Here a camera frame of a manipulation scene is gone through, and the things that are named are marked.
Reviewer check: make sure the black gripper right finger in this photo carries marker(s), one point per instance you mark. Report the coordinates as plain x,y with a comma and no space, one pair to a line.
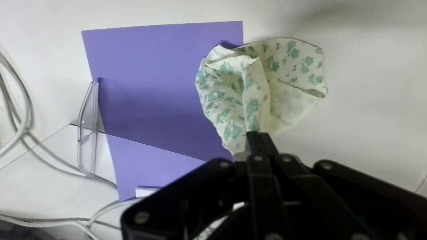
337,204

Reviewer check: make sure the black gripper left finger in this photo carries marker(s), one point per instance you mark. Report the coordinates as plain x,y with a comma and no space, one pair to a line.
208,200

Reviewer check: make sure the white cloth with green print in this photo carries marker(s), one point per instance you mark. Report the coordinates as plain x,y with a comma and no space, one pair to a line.
261,84

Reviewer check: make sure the purple paper sheet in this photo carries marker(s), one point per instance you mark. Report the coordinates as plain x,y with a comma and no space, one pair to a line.
164,102

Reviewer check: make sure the transparent acrylic panel with feet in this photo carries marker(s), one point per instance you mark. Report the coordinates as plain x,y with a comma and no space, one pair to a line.
88,124

